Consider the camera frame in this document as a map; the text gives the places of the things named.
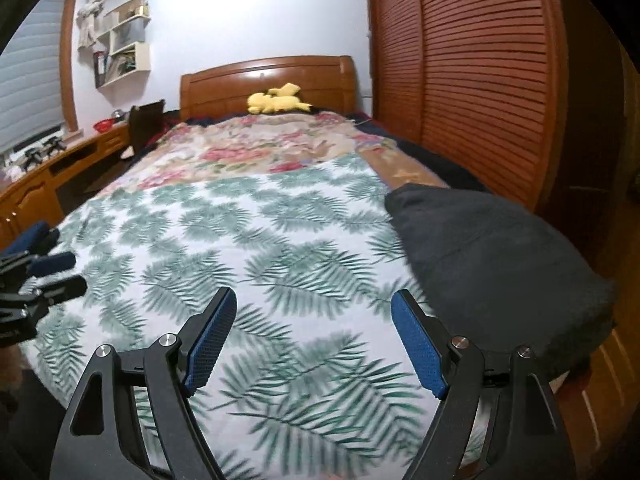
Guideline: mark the leaf and floral bedspread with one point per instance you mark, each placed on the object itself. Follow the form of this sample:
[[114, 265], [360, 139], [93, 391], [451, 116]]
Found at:
[[288, 211]]

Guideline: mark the yellow plush toy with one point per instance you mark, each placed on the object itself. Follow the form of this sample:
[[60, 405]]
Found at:
[[277, 100]]

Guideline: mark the grey window blind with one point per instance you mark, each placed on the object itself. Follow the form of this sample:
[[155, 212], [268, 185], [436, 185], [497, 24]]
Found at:
[[31, 101]]

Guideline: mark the wooden headboard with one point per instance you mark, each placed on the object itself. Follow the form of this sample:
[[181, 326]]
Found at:
[[325, 81]]

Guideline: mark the wooden desk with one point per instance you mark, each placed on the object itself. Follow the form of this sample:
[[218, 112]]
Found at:
[[60, 184]]

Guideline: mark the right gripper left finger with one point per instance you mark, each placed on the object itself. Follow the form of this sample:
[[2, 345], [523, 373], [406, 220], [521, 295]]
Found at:
[[100, 436]]

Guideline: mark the wooden louvered wardrobe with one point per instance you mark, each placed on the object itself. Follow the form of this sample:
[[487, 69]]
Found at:
[[527, 94]]

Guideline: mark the black tripod on desk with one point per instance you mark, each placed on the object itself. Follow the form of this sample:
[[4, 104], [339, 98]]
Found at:
[[34, 157]]

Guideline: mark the white wall shelf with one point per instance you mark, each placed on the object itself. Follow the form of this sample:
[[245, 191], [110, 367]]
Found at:
[[116, 40]]

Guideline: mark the dark wooden chair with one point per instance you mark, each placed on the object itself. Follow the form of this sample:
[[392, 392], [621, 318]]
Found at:
[[145, 124]]

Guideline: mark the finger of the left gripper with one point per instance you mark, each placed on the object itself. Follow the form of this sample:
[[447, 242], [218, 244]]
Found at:
[[37, 240], [51, 264]]

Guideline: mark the dark grey jacket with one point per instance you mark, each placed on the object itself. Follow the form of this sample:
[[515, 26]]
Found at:
[[501, 276]]

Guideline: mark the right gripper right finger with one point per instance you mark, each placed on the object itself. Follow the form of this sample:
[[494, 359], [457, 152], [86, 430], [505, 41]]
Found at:
[[497, 417]]

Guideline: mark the red basket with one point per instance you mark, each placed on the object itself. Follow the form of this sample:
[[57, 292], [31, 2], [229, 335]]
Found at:
[[104, 125]]

